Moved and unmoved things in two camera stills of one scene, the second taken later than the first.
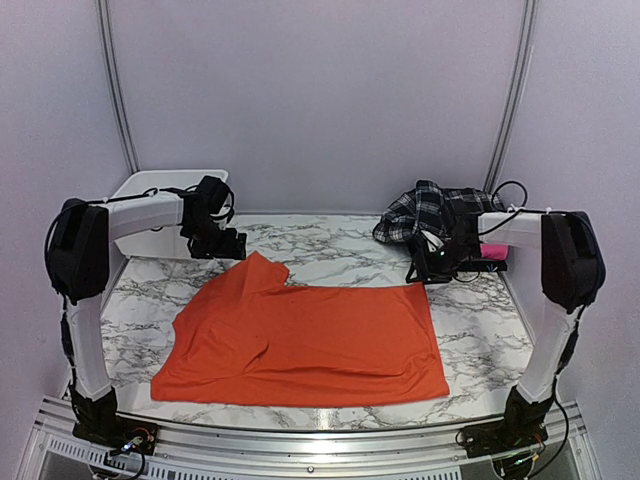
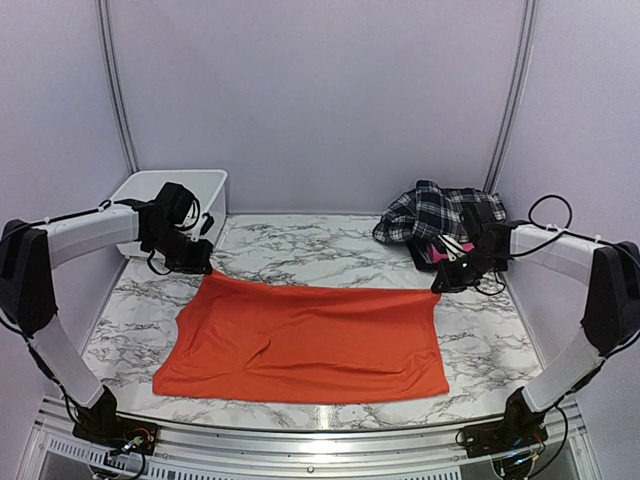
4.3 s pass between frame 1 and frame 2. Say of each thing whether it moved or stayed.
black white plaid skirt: stayed
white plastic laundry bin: stayed
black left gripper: moved
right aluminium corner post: stayed
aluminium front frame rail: stayed
